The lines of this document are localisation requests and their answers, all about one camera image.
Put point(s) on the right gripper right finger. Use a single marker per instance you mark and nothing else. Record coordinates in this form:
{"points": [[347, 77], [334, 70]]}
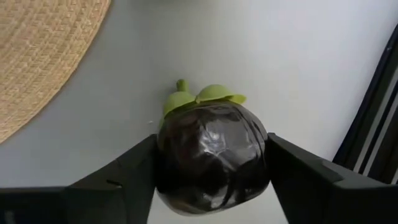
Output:
{"points": [[326, 199]]}

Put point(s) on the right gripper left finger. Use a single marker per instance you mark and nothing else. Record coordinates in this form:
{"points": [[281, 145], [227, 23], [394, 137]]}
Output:
{"points": [[93, 199]]}

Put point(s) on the dark purple mangosteen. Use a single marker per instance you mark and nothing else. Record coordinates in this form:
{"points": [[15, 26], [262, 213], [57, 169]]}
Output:
{"points": [[211, 155]]}

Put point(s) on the round wooden board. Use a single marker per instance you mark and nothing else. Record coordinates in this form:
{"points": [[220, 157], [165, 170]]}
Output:
{"points": [[37, 56]]}

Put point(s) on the black table frame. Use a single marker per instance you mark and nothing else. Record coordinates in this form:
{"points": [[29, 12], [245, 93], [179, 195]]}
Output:
{"points": [[370, 124]]}

